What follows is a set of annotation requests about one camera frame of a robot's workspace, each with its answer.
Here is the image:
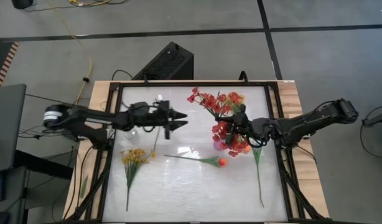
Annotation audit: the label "black round object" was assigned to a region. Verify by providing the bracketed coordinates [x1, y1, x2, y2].
[11, 0, 34, 9]

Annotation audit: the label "black power cable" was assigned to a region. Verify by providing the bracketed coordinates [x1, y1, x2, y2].
[111, 69, 134, 81]

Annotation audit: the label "loose green leaf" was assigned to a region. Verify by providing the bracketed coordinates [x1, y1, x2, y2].
[80, 175, 89, 198]

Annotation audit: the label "black desk beam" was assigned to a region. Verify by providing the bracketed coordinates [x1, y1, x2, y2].
[13, 150, 74, 180]

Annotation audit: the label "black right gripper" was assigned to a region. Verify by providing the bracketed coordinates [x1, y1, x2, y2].
[215, 104, 259, 147]

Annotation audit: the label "yellow artificial flower bunch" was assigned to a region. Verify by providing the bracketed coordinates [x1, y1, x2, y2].
[121, 148, 157, 212]
[226, 91, 246, 114]

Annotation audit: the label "yellow floor cable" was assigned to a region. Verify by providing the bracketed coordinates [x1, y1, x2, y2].
[47, 0, 93, 105]

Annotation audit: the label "grey cable bundle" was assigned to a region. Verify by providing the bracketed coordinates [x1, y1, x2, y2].
[18, 126, 64, 140]

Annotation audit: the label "black computer tower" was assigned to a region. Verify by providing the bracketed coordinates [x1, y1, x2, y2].
[131, 41, 195, 81]

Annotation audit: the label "clear glass vase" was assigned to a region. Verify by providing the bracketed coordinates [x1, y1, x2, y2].
[124, 129, 139, 141]

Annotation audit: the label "white artificial tulip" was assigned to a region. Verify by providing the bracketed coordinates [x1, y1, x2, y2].
[152, 94, 165, 154]
[251, 146, 266, 208]

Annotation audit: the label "thin black cable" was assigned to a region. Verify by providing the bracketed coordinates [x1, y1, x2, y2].
[25, 93, 66, 104]

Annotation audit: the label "red artificial flower bunch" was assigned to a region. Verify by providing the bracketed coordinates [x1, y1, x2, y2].
[211, 120, 251, 158]
[187, 86, 245, 118]

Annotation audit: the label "tangled yellow black cables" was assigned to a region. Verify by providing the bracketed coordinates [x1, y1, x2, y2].
[68, 0, 129, 7]

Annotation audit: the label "grey laptop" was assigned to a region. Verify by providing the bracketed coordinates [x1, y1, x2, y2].
[0, 83, 27, 174]

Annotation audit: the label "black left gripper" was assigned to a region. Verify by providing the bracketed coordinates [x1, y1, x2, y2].
[149, 100, 190, 140]

